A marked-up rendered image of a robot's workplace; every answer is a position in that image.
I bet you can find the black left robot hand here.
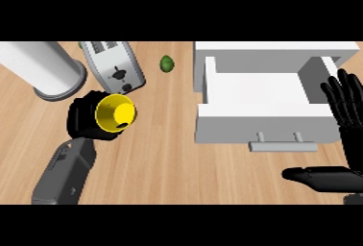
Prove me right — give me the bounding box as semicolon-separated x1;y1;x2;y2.
66;89;126;142

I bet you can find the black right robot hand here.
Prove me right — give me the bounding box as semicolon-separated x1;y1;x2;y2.
281;67;363;194

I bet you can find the yellow cup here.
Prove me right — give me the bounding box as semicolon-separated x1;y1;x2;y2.
94;93;139;134

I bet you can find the white open drawer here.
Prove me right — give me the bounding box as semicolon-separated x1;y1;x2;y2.
195;56;344;153

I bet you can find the white cylindrical appliance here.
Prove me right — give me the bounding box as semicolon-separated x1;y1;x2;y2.
0;41;91;103

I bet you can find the silver toaster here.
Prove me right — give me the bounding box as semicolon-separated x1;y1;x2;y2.
79;41;148;95

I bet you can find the green round fruit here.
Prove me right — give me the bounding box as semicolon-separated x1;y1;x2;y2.
160;55;176;74

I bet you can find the white cabinet body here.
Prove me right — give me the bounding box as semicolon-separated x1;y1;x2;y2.
192;41;362;93

